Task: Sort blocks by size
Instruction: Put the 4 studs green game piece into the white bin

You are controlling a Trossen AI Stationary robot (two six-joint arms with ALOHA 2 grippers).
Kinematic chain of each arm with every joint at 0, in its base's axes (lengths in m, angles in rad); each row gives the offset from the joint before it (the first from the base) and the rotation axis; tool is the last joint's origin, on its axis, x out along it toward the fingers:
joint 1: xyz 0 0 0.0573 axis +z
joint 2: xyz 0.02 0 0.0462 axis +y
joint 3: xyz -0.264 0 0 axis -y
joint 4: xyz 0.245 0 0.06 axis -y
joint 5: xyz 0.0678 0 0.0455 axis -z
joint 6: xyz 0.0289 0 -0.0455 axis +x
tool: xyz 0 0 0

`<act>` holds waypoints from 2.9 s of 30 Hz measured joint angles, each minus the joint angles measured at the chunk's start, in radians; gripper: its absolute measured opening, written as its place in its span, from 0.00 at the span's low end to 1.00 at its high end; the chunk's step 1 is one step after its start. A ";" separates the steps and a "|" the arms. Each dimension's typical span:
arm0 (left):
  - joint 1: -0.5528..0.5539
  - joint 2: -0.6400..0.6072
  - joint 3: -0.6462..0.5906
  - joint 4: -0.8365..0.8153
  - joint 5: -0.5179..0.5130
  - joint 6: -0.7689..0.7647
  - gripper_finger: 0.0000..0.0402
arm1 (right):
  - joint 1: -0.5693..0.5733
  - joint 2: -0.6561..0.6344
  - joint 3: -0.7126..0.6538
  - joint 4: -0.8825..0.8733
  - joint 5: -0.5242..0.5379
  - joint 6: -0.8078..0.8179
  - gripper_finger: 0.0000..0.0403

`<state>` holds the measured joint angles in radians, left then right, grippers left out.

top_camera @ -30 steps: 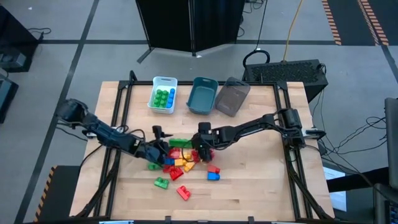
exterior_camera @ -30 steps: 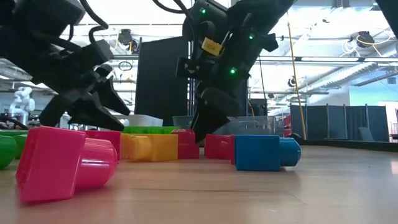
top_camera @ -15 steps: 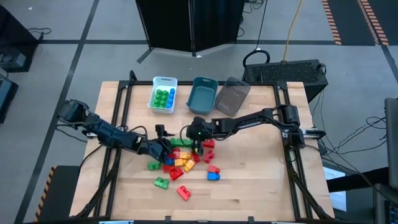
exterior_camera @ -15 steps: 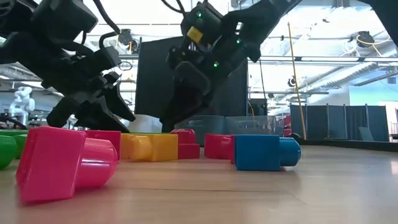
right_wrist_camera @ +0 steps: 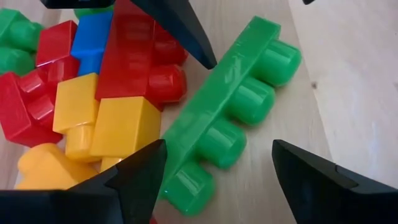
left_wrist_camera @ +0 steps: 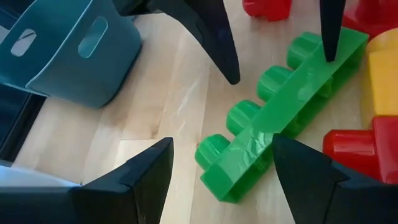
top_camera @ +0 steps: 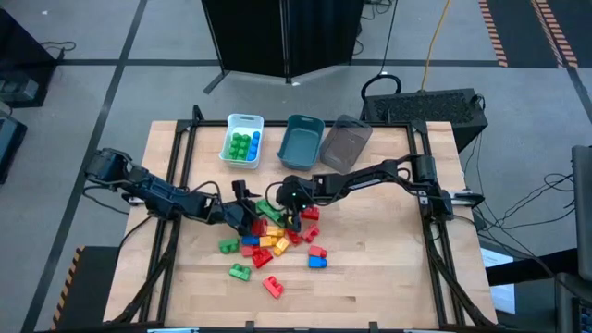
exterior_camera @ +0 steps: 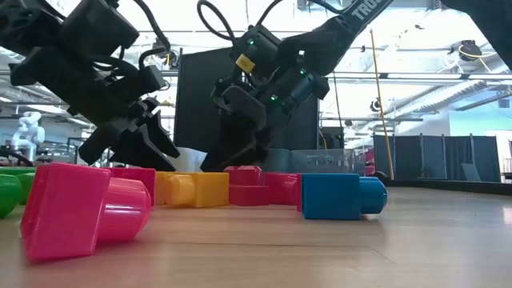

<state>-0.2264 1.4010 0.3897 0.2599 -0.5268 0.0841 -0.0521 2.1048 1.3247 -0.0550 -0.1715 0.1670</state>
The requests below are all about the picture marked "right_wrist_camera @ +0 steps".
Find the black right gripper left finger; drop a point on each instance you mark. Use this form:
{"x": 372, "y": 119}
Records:
{"x": 93, "y": 202}

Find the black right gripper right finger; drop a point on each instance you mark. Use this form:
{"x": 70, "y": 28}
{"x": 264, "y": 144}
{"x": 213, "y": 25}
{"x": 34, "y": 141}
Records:
{"x": 326, "y": 193}

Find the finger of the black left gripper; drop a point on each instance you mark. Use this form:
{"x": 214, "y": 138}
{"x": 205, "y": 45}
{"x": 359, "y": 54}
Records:
{"x": 180, "y": 25}
{"x": 77, "y": 3}

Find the green two-stud block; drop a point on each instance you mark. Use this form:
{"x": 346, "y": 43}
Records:
{"x": 90, "y": 13}
{"x": 18, "y": 37}

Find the blue single-stud block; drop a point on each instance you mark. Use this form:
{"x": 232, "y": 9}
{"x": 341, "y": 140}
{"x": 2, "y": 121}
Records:
{"x": 91, "y": 40}

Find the red single-stud block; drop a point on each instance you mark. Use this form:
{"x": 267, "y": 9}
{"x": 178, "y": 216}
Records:
{"x": 56, "y": 43}

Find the yellow single-stud block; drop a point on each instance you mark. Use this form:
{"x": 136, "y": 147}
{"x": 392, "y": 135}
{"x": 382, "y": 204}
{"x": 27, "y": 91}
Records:
{"x": 76, "y": 102}
{"x": 46, "y": 168}
{"x": 124, "y": 124}

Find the red large four-stud block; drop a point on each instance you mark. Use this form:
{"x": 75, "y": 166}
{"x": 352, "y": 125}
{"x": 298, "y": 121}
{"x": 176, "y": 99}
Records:
{"x": 124, "y": 62}

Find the green four-stud long block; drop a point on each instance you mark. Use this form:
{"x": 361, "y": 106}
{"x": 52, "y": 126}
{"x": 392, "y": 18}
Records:
{"x": 217, "y": 93}

